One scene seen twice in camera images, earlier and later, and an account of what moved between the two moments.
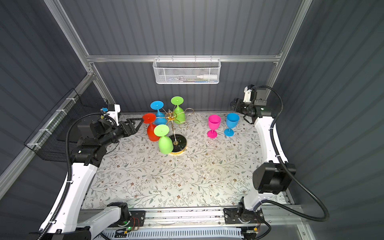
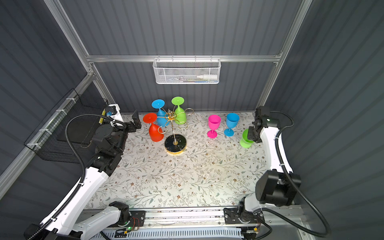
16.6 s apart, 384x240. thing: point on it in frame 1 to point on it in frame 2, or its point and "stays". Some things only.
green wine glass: (165, 144) to (244, 141)
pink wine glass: (214, 121) stays
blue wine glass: (232, 120) stays
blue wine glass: (161, 118) stays
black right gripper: (237, 104) to (250, 135)
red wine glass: (150, 118) stays
